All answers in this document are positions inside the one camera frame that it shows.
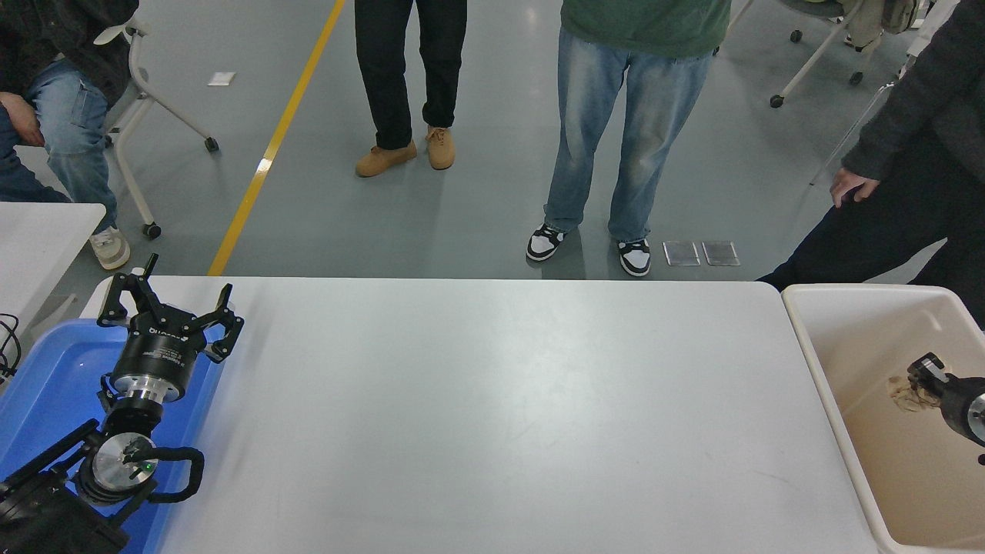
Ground person's hand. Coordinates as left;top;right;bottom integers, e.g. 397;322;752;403
0;92;45;147

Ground tan paper ball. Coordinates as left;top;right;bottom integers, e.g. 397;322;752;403
889;375;941;413

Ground black cable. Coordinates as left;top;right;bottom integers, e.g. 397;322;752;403
0;313;22;382

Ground person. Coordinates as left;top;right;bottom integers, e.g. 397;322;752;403
758;0;985;328
0;0;139;271
354;0;469;178
526;0;732;278

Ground white-legged wheeled chair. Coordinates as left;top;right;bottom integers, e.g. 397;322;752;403
770;0;924;108

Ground large pale plastic bin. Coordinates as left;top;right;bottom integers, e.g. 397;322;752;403
781;283;985;554

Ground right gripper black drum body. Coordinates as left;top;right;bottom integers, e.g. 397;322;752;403
940;375;985;446

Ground thin metal rod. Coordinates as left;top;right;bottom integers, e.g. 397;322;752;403
810;81;897;185

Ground white side table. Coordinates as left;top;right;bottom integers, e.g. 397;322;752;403
0;202;106;339

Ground blue plastic tray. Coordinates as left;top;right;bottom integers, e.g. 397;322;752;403
0;319;225;554

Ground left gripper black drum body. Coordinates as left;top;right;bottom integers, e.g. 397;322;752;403
112;321;209;390

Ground beige jacket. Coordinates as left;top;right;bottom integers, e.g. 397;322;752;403
843;0;920;48

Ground grey office chair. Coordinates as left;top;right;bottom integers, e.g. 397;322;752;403
92;15;220;240

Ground person's right hand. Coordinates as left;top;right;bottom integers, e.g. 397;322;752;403
830;167;880;208

